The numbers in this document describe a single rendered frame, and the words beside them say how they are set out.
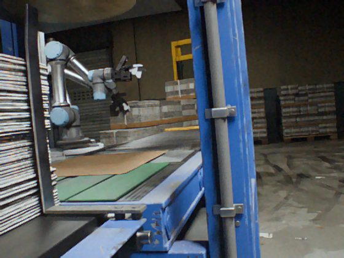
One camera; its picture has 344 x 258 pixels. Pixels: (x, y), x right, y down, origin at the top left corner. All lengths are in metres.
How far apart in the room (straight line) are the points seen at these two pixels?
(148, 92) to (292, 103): 4.22
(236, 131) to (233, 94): 0.06
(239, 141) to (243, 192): 0.09
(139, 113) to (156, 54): 7.30
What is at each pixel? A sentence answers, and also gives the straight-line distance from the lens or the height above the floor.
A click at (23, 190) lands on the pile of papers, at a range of 0.58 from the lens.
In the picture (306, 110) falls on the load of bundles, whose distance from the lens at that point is 8.22.
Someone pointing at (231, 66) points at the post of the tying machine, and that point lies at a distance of 0.60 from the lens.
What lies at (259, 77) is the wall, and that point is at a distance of 9.84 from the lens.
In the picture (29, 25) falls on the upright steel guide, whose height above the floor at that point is 1.11.
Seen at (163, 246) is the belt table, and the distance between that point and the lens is 0.65.
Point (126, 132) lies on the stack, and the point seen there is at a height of 0.80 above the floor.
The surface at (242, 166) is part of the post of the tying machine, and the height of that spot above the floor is 0.85.
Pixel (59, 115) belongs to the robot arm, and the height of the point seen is 0.99.
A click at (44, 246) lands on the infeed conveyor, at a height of 0.80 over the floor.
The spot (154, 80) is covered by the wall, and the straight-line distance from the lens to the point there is 10.24.
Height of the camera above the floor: 0.95
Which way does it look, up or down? 3 degrees down
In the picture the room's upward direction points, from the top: 5 degrees counter-clockwise
